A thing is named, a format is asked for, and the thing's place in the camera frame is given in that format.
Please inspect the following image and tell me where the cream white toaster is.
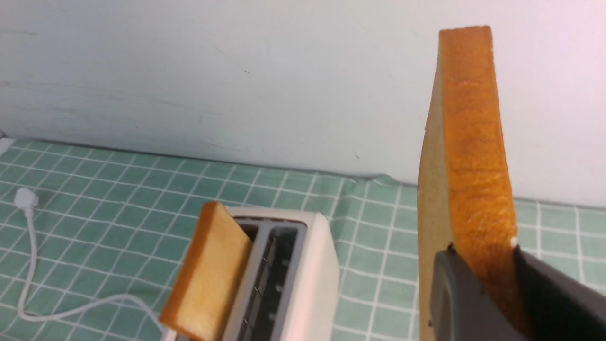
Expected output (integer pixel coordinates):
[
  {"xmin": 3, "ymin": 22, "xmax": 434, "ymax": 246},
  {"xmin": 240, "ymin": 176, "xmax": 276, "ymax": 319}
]
[{"xmin": 221, "ymin": 207, "xmax": 340, "ymax": 341}]

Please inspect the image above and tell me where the toasted bread slice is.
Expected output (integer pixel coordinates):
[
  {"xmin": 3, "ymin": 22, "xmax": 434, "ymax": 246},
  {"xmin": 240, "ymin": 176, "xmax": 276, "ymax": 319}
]
[
  {"xmin": 159, "ymin": 202, "xmax": 253, "ymax": 341},
  {"xmin": 417, "ymin": 26, "xmax": 535, "ymax": 338}
]

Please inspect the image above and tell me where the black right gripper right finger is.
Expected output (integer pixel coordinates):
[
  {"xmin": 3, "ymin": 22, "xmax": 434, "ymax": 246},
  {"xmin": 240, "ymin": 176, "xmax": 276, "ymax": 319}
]
[{"xmin": 513, "ymin": 245, "xmax": 606, "ymax": 341}]

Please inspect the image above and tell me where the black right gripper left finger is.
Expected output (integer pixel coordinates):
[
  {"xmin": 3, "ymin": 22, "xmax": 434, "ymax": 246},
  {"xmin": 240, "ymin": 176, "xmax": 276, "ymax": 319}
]
[{"xmin": 430, "ymin": 246, "xmax": 529, "ymax": 341}]

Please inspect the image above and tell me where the green checkered tablecloth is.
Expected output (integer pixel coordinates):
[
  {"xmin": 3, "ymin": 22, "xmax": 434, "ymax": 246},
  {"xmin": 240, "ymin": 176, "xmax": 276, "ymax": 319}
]
[{"xmin": 0, "ymin": 137, "xmax": 606, "ymax": 341}]

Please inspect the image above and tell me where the white power cord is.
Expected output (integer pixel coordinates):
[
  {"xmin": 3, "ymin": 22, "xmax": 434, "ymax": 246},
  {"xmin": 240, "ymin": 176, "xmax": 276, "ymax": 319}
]
[{"xmin": 13, "ymin": 188, "xmax": 178, "ymax": 341}]

